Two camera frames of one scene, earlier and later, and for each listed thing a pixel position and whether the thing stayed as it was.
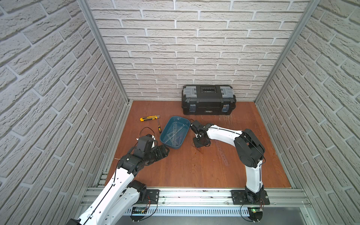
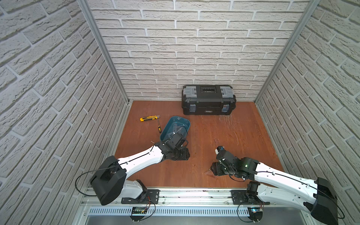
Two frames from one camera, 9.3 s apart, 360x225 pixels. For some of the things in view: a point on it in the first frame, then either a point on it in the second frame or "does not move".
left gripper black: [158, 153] → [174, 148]
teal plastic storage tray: [174, 132] does not move
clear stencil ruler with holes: [174, 137] does not move
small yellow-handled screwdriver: [159, 126] does not move
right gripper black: [198, 145] → [215, 168]
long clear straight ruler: [176, 132] does not move
